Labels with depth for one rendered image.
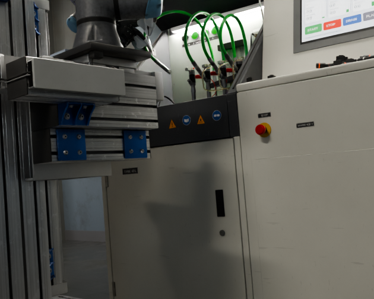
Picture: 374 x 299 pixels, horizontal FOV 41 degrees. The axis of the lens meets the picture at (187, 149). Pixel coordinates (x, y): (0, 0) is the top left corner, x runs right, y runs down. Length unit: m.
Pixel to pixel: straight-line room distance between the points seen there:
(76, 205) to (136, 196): 4.09
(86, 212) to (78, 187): 0.33
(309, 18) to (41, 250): 1.31
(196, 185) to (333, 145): 0.55
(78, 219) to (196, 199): 4.32
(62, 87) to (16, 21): 0.41
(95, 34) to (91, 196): 4.52
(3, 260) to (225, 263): 0.82
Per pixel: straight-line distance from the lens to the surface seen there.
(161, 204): 2.02
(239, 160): 1.81
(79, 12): 1.53
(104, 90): 1.27
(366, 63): 1.67
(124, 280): 2.20
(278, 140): 1.75
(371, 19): 1.98
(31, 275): 1.50
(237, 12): 2.49
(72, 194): 6.22
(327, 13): 2.05
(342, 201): 1.68
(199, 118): 1.90
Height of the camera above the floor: 0.66
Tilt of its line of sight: 3 degrees up
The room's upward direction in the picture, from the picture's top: 4 degrees counter-clockwise
